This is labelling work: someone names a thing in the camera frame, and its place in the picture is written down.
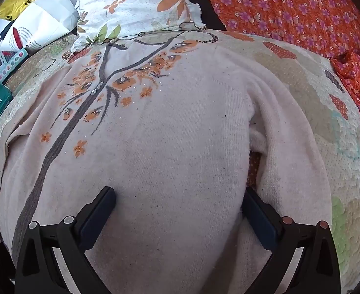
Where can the pale pink embroidered sweater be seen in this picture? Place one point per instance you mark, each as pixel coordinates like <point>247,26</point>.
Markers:
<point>167,159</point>

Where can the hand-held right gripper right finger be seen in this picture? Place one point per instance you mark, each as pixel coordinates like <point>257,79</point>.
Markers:
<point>260,220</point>

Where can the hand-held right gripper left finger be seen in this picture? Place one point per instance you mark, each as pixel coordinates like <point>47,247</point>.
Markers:
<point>96,218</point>

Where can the orange floral blanket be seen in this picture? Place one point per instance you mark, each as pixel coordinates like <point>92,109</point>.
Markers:
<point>290,12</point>

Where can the white floral pillow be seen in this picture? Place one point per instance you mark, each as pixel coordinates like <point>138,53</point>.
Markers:
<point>131,3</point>

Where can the quilted heart-pattern bed cover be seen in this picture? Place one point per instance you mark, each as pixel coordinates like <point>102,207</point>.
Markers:
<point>305,76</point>

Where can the white paper bag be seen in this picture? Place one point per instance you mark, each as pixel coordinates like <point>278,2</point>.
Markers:
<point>45,18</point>

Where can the strip with coloured shapes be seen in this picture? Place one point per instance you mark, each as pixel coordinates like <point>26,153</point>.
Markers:
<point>11,62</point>

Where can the yellow plastic bag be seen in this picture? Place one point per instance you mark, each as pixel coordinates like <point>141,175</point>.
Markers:
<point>11,6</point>

